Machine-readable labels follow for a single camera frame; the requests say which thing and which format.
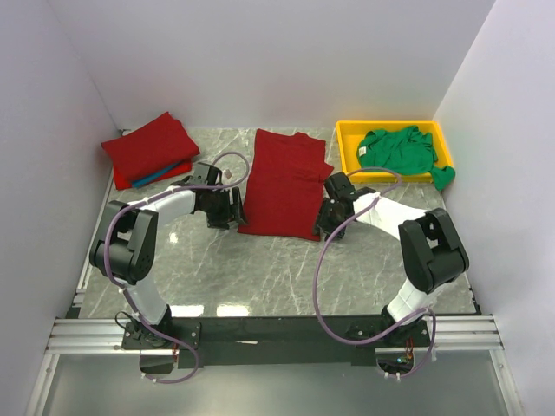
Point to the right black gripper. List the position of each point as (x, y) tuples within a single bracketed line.
[(329, 215)]

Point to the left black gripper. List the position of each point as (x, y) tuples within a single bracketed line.
[(231, 207)]

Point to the dark red t-shirt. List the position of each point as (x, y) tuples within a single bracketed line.
[(284, 191)]

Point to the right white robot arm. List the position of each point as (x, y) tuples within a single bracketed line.
[(432, 252)]

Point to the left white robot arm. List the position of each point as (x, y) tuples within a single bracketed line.
[(125, 243)]

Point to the yellow plastic bin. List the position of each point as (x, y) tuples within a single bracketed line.
[(351, 132)]

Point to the folded red t-shirt top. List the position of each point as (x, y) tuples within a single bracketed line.
[(158, 144)]

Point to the folded red t-shirt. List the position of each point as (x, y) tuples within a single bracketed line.
[(158, 144), (121, 183)]

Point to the green t-shirt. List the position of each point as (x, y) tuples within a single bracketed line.
[(407, 152)]

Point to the folded blue t-shirt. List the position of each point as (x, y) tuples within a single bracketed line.
[(153, 177)]

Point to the folded red t-shirt bottom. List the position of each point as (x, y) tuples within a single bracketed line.
[(121, 183)]

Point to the black base beam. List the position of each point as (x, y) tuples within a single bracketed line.
[(249, 340)]

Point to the aluminium rail frame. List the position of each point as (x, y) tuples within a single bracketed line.
[(204, 272)]

